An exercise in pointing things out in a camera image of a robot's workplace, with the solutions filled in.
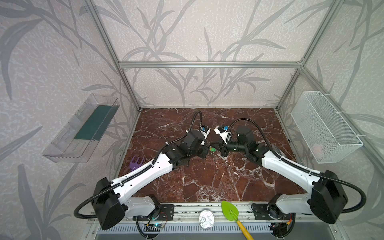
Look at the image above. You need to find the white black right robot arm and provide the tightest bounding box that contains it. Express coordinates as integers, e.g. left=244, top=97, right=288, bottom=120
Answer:
left=215, top=126, right=348, bottom=224

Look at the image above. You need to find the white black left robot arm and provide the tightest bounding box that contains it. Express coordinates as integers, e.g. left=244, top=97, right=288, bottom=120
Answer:
left=91, top=126, right=211, bottom=230

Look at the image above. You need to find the round silver tin lid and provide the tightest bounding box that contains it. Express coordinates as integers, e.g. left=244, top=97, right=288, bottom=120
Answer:
left=199, top=210, right=215, bottom=230

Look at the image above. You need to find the purple toy rake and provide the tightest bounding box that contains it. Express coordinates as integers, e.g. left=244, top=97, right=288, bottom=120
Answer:
left=129, top=156, right=145, bottom=171

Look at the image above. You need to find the pink object in basket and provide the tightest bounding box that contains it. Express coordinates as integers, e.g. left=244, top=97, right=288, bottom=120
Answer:
left=311, top=144, right=325, bottom=160

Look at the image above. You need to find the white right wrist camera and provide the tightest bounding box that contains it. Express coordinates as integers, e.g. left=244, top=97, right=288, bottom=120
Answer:
left=214, top=126, right=231, bottom=145

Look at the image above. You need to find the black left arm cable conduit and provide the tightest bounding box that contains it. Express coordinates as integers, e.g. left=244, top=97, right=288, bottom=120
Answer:
left=73, top=110, right=204, bottom=220

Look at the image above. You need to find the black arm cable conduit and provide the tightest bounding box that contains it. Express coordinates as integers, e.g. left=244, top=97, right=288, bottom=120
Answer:
left=227, top=118, right=367, bottom=214
left=73, top=110, right=204, bottom=220

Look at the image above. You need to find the green toy shovel yellow handle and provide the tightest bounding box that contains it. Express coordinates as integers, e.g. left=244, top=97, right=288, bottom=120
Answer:
left=221, top=201, right=254, bottom=240

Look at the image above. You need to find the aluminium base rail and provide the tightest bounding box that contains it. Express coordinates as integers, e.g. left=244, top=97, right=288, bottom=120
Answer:
left=81, top=202, right=348, bottom=240

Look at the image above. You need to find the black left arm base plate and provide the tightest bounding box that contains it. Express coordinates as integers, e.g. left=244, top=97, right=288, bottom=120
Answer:
left=133, top=204, right=175, bottom=221

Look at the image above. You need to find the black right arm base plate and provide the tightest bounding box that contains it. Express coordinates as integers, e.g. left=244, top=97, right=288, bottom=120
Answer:
left=251, top=203, right=292, bottom=222

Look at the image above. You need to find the white wire mesh basket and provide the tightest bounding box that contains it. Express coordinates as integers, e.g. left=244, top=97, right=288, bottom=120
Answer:
left=291, top=91, right=364, bottom=164

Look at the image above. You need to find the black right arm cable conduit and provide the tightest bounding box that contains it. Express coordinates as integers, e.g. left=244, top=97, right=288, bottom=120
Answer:
left=227, top=118, right=367, bottom=214

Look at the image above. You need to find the clear plastic wall tray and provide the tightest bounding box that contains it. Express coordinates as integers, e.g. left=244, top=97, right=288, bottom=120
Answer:
left=43, top=94, right=120, bottom=163

